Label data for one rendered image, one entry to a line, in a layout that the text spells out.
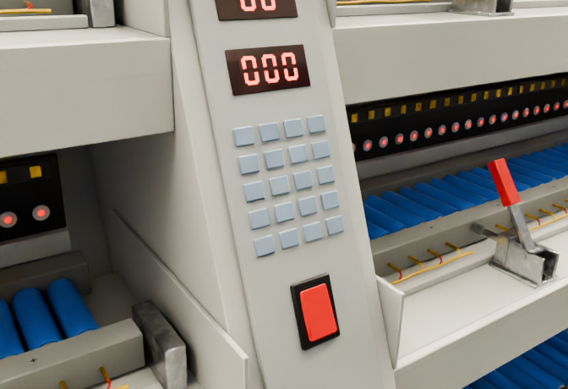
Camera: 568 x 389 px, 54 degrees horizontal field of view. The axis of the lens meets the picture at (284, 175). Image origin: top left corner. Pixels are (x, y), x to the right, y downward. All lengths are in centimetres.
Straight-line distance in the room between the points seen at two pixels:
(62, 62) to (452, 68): 25
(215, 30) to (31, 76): 8
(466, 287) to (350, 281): 14
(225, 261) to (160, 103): 8
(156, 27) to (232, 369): 16
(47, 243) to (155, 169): 13
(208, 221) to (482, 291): 23
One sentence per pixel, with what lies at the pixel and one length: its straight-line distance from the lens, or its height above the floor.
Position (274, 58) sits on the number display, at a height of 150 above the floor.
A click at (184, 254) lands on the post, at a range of 30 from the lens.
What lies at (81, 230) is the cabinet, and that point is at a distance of 45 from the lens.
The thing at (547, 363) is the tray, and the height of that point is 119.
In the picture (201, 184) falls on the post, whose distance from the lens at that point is 27.
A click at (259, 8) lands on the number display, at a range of 29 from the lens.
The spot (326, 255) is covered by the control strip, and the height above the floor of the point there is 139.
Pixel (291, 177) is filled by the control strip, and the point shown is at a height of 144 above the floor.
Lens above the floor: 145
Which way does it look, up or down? 3 degrees down
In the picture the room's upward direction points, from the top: 11 degrees counter-clockwise
